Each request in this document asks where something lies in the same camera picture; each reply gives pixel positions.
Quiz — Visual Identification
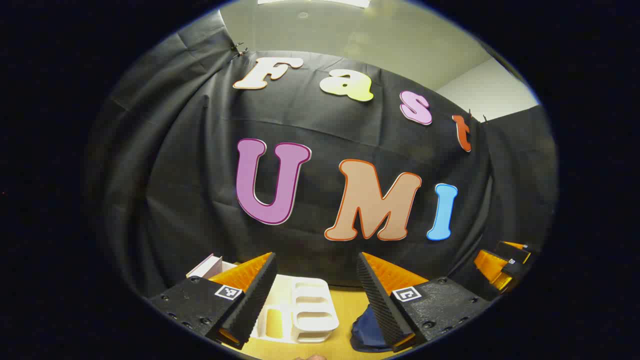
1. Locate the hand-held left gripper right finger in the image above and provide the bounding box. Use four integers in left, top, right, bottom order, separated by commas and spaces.
356, 251, 493, 353

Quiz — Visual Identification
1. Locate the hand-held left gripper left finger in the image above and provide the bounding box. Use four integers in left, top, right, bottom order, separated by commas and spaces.
147, 251, 279, 351

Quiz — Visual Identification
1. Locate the blue schoolbag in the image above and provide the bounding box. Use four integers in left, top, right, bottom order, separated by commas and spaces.
350, 304, 393, 353

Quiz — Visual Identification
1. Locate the pink cover book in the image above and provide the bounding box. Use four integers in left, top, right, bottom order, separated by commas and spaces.
186, 253, 224, 279

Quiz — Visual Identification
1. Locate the white plastic bookshelf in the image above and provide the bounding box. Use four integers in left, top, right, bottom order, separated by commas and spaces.
250, 274, 341, 344

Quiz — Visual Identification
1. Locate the black backdrop cloth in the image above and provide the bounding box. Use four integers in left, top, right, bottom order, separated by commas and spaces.
85, 10, 558, 301

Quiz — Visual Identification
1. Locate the ceiling light panel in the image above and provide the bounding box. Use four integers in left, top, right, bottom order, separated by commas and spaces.
257, 0, 371, 9

